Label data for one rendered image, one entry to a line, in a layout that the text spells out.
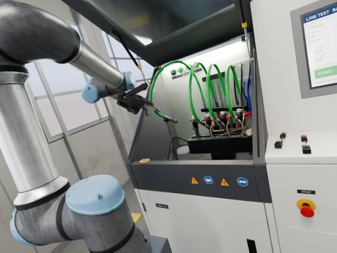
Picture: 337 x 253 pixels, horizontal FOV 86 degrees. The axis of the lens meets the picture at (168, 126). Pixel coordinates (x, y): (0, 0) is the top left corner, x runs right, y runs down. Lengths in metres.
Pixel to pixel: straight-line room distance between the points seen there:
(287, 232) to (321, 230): 0.11
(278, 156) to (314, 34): 0.49
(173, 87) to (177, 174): 0.69
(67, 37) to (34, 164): 0.29
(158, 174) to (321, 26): 0.90
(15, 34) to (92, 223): 0.40
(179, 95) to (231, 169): 0.75
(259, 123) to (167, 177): 0.48
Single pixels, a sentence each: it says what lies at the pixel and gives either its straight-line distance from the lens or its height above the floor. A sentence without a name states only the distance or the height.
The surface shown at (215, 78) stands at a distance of 1.18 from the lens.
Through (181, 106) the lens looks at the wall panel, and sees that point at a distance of 1.35.
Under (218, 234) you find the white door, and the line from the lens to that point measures 1.01.
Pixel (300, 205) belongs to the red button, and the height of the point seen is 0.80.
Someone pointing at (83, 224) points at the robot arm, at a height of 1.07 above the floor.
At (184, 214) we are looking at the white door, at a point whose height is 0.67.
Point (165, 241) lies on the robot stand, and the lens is 0.59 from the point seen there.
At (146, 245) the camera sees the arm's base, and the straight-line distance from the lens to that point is 0.55.
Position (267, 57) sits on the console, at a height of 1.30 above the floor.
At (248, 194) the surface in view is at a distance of 0.81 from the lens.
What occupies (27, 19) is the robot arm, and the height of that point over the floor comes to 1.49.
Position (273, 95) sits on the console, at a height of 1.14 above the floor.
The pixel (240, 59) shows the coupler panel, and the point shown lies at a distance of 1.19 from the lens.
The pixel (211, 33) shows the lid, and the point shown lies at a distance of 1.17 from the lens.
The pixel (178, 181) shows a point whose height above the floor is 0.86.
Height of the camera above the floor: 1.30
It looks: 12 degrees down
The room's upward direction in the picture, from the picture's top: 16 degrees counter-clockwise
